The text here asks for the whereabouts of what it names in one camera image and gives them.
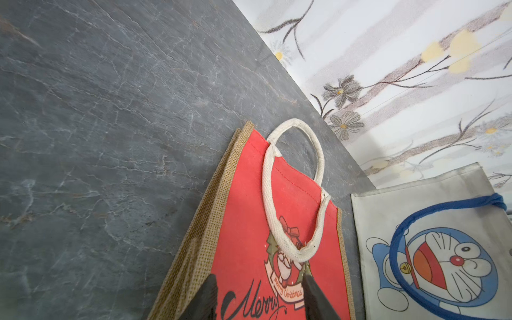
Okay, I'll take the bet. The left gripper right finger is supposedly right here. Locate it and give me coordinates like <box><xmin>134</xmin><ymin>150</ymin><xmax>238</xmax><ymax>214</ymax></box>
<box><xmin>301</xmin><ymin>275</ymin><xmax>341</xmax><ymax>320</ymax></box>

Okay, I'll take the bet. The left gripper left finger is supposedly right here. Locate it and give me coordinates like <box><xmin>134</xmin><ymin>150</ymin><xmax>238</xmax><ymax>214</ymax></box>
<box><xmin>179</xmin><ymin>274</ymin><xmax>218</xmax><ymax>320</ymax></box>

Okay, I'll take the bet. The red Christmas jute bag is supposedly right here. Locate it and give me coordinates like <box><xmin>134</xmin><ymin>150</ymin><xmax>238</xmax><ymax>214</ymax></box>
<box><xmin>149</xmin><ymin>119</ymin><xmax>355</xmax><ymax>319</ymax></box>

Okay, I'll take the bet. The white Doraemon canvas bag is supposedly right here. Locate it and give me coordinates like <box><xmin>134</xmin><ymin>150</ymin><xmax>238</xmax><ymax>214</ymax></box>
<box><xmin>351</xmin><ymin>163</ymin><xmax>511</xmax><ymax>319</ymax></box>

